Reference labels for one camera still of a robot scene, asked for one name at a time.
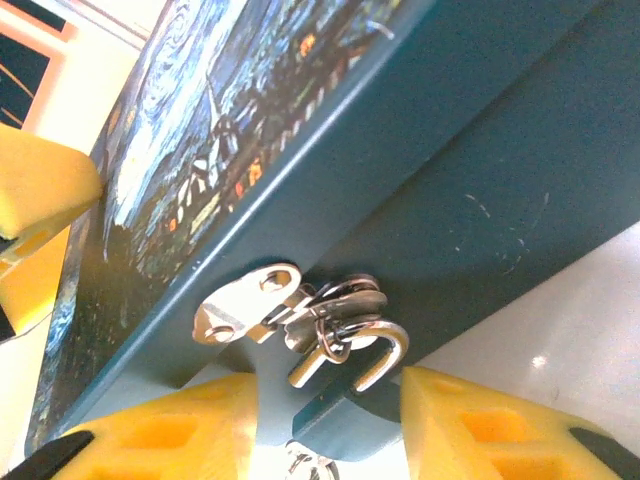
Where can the silver box hasp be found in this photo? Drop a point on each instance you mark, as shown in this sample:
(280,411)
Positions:
(240,305)

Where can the small blue padlock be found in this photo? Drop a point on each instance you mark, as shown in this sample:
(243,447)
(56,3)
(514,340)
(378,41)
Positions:
(345,425)

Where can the starry night tin box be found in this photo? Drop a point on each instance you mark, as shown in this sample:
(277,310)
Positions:
(400,175)

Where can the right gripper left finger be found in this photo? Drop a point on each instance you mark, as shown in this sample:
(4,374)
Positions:
(175,440)

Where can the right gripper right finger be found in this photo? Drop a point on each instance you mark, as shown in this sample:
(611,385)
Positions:
(500,440)

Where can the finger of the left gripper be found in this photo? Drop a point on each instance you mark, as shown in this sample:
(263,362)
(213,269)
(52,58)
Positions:
(40,180)

